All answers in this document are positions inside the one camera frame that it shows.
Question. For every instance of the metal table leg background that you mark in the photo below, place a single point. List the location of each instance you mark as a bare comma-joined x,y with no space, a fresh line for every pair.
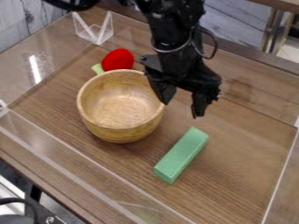
277,30

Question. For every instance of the red plush ball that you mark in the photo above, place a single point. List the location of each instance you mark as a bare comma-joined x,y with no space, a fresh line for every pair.
118,59

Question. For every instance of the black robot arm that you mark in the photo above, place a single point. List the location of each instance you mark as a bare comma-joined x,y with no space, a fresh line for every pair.
174,20

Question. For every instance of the light green flat piece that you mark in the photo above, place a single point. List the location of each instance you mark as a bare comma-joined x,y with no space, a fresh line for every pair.
98,69

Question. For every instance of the brown wooden bowl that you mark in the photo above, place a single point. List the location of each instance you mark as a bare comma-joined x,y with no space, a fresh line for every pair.
118,106

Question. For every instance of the clear acrylic tray wall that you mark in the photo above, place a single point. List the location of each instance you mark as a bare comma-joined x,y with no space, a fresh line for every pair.
87,188

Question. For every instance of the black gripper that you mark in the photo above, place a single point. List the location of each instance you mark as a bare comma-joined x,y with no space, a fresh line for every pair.
181,69

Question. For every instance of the green stick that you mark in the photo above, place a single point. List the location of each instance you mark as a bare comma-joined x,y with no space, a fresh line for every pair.
180,156

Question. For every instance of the black table frame leg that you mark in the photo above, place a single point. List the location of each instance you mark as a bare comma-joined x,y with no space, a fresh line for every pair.
51,212

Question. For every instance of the clear acrylic stand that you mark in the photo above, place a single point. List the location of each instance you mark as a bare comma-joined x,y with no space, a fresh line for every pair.
94,33

